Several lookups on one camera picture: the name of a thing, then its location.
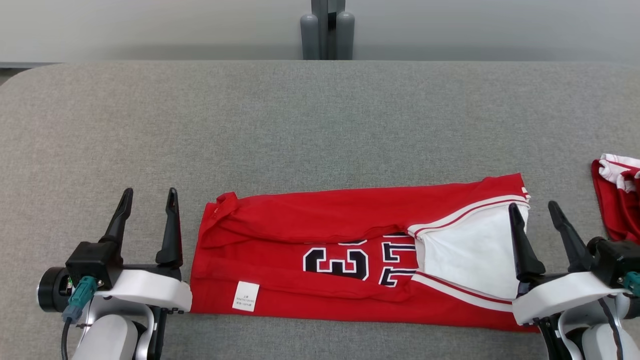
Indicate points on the teal right camera connector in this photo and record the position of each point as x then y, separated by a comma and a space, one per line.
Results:
633, 282

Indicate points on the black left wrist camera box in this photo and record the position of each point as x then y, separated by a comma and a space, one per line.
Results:
85, 270

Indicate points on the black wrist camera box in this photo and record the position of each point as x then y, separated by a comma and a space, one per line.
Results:
617, 260
85, 270

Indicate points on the grey metal frame post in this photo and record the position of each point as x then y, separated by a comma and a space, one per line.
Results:
327, 30

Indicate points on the red shorts with white stripe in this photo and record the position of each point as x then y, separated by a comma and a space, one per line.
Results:
617, 205

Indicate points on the teal left camera connector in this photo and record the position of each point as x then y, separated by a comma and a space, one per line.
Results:
80, 297

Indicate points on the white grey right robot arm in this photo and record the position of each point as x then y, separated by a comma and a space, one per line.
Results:
595, 335

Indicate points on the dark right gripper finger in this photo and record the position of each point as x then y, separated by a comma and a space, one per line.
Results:
570, 240
522, 245

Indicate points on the red Bulls basketball jersey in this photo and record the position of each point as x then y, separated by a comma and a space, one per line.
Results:
310, 260

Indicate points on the teal camera connector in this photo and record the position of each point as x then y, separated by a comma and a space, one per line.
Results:
80, 297
633, 282

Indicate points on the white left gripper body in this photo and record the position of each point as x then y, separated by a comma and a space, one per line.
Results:
145, 290

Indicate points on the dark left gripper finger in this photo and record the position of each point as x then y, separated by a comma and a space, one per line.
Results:
119, 220
171, 230

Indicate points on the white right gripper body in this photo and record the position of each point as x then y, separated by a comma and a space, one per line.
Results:
560, 297

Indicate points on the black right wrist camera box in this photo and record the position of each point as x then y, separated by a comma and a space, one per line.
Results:
617, 260

